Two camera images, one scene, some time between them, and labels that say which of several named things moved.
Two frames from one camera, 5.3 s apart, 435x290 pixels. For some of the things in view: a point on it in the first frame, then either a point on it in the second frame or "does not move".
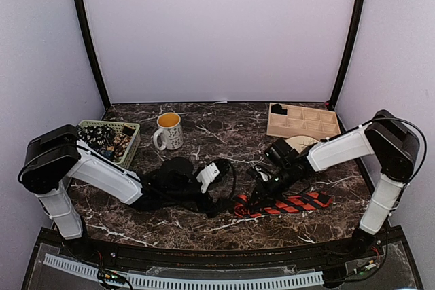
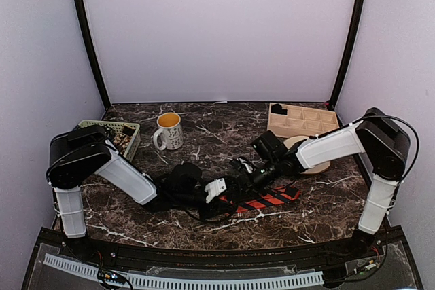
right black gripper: x=266 y=197 -> x=246 y=184
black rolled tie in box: x=277 y=109 does not move
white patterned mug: x=171 y=130 does not move
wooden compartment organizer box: x=302 y=121 does not move
